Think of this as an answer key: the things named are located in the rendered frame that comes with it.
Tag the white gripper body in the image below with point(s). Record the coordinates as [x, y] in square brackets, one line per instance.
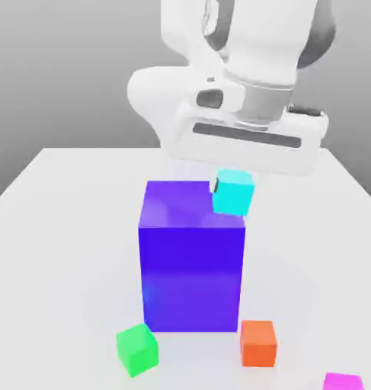
[203, 146]

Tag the small cyan cube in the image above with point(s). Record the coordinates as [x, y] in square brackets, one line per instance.
[232, 193]

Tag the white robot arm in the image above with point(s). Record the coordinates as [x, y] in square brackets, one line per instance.
[264, 39]

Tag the small orange cube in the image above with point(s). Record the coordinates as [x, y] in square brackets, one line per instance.
[258, 342]

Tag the small green cube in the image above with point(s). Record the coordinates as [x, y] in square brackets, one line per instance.
[137, 350]

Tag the small magenta cube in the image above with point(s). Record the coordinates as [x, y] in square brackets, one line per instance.
[343, 382]

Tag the large purple box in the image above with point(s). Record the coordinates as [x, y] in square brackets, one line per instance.
[191, 274]

